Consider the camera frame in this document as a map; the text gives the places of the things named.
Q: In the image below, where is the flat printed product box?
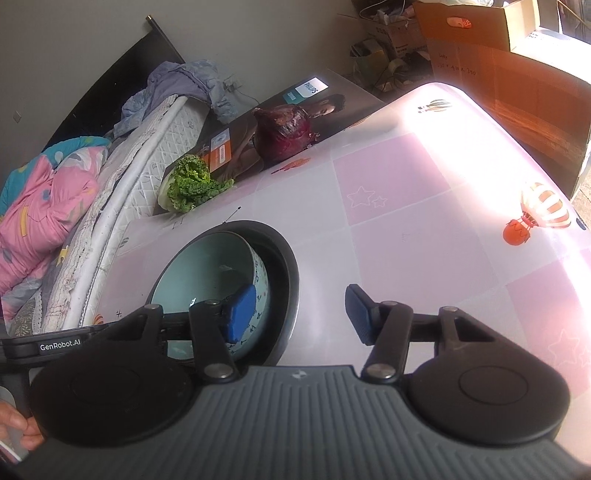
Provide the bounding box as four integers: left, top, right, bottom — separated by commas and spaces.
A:
190, 70, 384, 182

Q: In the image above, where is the black bed headboard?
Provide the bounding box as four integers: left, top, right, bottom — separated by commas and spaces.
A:
44, 15, 185, 148

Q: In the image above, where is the grey metal bowl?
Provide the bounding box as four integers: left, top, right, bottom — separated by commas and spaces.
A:
147, 220, 300, 366

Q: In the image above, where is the blue grey clothes pile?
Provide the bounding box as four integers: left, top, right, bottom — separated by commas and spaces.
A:
113, 60, 238, 138

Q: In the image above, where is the teal ceramic bowl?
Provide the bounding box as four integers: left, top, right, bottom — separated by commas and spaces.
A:
150, 231, 270, 360

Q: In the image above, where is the person's left hand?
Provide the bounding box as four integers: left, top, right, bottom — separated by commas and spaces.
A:
0, 401, 44, 451

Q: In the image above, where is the purple red cabbage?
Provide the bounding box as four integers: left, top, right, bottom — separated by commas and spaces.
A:
252, 104, 318, 163

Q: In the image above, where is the green lettuce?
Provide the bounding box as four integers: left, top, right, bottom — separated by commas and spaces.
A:
156, 154, 235, 214

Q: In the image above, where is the pink floral quilt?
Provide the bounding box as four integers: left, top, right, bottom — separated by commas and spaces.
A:
1, 136, 110, 294

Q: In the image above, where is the white patterned mattress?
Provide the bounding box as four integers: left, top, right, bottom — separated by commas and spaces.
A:
8, 94, 209, 335

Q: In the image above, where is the brown printed cardboard box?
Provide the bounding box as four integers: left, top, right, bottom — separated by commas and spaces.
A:
352, 0, 427, 58

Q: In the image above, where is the orange cardboard box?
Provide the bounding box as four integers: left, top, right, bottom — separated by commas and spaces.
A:
414, 1, 590, 197

